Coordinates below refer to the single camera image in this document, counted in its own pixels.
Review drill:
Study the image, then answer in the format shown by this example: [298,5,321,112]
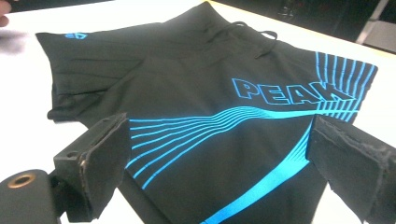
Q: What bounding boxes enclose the white metal desk frame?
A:
[355,0,390,45]

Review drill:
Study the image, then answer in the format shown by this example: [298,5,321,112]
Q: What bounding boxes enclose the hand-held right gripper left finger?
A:
[49,112,131,223]

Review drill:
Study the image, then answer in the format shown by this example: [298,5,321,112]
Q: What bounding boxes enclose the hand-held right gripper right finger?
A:
[306,114,396,224]

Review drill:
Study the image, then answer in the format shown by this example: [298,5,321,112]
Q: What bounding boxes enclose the black shorts with blue print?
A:
[35,1,379,224]

